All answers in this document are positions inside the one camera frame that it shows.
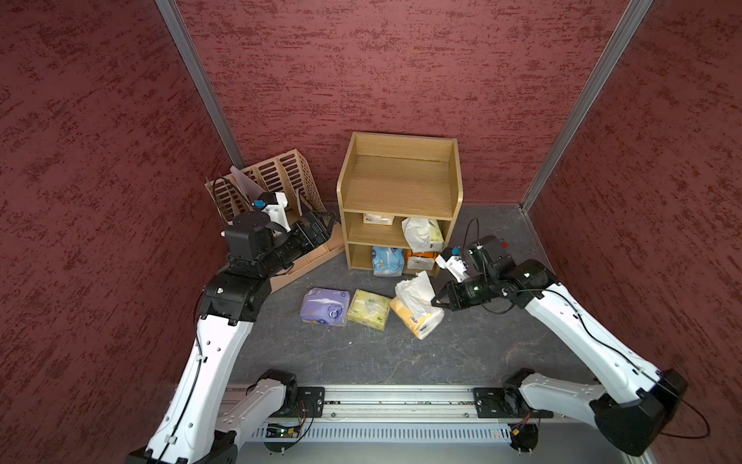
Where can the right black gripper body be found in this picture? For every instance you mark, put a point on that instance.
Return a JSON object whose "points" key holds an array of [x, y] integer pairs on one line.
{"points": [[476, 288]]}

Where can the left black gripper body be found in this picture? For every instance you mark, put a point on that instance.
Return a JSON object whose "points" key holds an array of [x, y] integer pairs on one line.
{"points": [[303, 241]]}

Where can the orange white tissue box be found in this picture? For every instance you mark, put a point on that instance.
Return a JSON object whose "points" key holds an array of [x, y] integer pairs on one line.
{"points": [[413, 305]]}

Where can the small beige tissue box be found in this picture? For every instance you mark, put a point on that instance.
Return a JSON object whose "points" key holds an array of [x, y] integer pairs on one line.
{"points": [[378, 219]]}

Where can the white yellow tissue pack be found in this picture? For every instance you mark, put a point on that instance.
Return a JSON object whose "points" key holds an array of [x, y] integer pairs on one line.
{"points": [[423, 235]]}

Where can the purple tissue pack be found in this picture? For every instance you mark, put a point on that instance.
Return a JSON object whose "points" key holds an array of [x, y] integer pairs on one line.
{"points": [[324, 306]]}

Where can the yellow green tissue pack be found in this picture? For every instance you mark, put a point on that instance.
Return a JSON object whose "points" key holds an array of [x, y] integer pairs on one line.
{"points": [[369, 309]]}

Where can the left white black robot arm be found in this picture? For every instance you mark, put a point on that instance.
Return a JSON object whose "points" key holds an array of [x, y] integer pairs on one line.
{"points": [[192, 430]]}

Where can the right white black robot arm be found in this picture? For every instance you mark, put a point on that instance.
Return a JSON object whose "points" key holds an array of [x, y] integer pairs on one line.
{"points": [[534, 288]]}

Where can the blue tissue pack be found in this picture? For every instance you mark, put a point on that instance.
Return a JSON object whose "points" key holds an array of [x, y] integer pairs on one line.
{"points": [[388, 262]]}

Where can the wooden three-tier shelf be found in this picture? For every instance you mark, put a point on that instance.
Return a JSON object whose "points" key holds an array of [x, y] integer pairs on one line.
{"points": [[407, 176]]}

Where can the lavender paper folder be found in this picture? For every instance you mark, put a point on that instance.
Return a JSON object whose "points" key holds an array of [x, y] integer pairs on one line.
{"points": [[247, 187]]}

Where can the wooden slotted desk organizer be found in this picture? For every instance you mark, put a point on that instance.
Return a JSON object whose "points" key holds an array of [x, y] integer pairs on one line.
{"points": [[291, 174]]}

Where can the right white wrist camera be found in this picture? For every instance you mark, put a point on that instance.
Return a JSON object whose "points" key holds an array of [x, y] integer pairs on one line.
{"points": [[451, 259]]}

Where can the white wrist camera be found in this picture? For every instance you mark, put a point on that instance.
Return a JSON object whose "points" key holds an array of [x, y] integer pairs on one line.
{"points": [[274, 205], [451, 259]]}

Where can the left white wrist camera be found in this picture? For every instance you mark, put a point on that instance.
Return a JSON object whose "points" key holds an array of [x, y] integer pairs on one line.
{"points": [[274, 205]]}

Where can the left corner aluminium post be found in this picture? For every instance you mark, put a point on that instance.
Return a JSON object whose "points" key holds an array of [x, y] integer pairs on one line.
{"points": [[182, 39]]}

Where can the corner aluminium post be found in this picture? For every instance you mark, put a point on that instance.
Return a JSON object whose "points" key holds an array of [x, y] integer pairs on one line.
{"points": [[627, 26], [182, 39]]}

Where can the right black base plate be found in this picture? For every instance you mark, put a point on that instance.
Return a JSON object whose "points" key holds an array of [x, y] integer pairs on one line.
{"points": [[505, 404]]}

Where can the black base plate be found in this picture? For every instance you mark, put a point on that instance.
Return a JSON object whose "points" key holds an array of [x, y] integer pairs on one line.
{"points": [[505, 404], [308, 400]]}

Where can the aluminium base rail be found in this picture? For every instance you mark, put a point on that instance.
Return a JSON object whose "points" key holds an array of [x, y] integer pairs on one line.
{"points": [[454, 403]]}

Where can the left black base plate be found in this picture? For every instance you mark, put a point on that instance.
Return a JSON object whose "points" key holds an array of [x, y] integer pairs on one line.
{"points": [[308, 400]]}

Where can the right corner aluminium post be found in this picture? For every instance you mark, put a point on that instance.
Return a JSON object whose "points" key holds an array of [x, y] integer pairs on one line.
{"points": [[627, 26]]}

